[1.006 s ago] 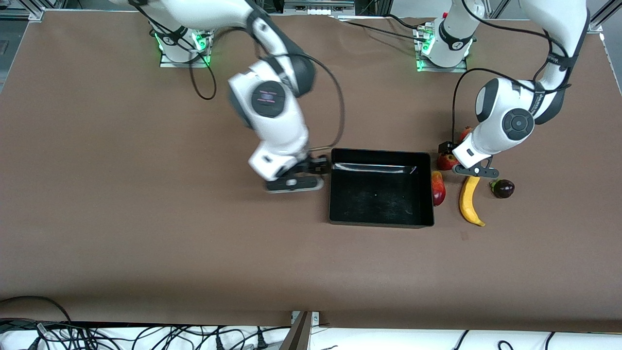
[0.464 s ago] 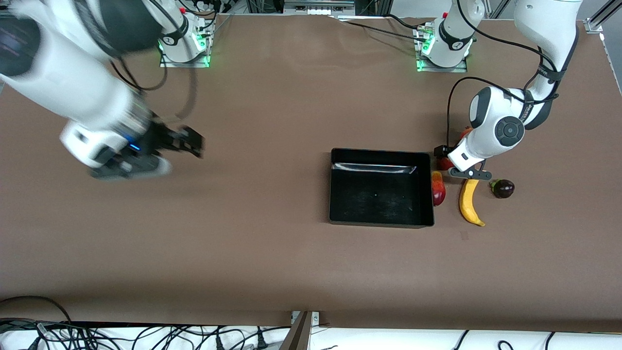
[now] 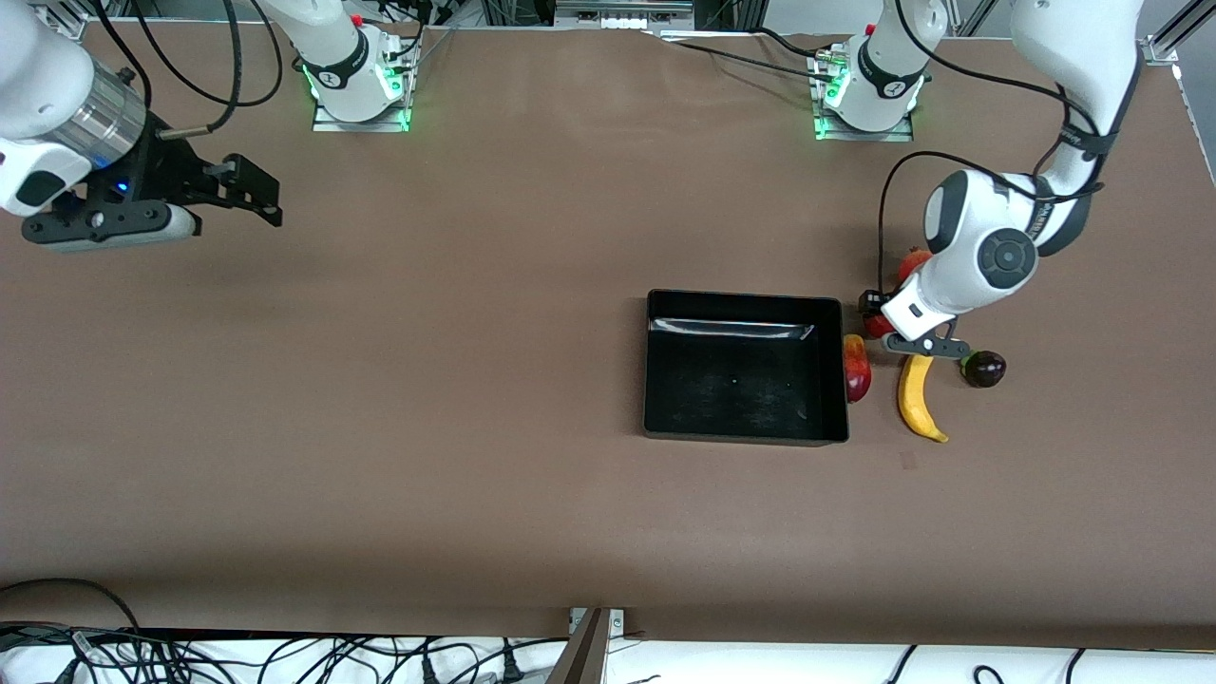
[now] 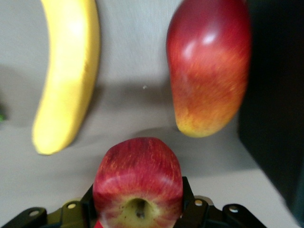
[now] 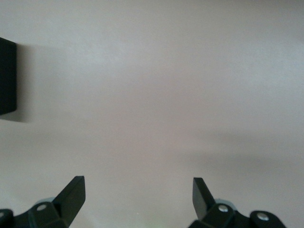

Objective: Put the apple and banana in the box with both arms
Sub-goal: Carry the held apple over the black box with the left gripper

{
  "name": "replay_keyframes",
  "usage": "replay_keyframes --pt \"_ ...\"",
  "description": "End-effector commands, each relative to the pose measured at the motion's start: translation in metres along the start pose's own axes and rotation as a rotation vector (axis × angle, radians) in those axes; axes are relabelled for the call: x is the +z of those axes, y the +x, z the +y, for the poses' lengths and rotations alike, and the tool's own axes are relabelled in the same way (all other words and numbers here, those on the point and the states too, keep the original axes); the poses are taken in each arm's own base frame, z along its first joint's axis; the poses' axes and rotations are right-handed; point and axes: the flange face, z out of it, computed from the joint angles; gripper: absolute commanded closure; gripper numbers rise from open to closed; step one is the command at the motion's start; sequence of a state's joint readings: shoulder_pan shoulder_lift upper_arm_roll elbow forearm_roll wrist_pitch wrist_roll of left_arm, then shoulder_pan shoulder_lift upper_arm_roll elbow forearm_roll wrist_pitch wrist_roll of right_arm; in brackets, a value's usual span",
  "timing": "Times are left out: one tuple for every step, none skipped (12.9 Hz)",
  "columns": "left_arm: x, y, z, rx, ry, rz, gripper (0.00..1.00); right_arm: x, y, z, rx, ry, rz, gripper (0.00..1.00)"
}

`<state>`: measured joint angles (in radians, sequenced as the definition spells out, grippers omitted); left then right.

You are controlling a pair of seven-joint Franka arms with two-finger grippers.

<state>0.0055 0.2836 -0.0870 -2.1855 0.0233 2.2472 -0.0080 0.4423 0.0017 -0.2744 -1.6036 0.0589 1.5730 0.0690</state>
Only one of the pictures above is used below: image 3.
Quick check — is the grey thin cable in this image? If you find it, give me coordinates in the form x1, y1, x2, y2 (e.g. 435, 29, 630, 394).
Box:
410, 23, 463, 73

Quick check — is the black arched floor cable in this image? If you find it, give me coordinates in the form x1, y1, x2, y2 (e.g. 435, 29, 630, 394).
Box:
0, 577, 143, 634

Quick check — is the black plastic box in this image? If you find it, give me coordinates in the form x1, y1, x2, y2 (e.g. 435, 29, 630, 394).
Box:
643, 289, 850, 447

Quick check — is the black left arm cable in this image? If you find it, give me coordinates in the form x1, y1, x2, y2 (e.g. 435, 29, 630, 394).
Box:
878, 0, 1133, 288

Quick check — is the brown table cover sheet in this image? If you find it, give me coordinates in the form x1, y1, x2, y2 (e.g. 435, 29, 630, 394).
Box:
0, 23, 1216, 653

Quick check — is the silver clamp bracket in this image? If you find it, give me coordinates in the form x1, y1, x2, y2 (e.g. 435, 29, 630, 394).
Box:
568, 607, 627, 636

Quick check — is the dark camera mount pole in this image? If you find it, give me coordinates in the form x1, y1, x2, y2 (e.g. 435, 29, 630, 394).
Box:
545, 608, 610, 684

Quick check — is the dark purple eggplant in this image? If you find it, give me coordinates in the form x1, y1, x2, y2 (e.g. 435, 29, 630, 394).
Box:
959, 350, 1008, 390

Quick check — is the red orange mango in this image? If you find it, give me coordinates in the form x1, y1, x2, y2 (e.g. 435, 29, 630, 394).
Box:
844, 333, 873, 405

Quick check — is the yellow banana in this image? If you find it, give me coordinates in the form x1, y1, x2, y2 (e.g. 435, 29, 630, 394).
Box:
897, 353, 950, 445

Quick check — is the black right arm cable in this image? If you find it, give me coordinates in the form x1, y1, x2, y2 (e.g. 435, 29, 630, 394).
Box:
90, 0, 286, 140

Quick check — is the aluminium frame rail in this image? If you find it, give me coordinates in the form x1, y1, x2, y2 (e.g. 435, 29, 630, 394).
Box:
554, 0, 696, 30

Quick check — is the black table cable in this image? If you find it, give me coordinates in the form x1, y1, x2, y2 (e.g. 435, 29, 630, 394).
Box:
753, 27, 832, 56
676, 41, 839, 83

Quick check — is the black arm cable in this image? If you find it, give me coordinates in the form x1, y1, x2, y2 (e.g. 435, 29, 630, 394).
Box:
90, 0, 286, 140
878, 0, 1133, 288

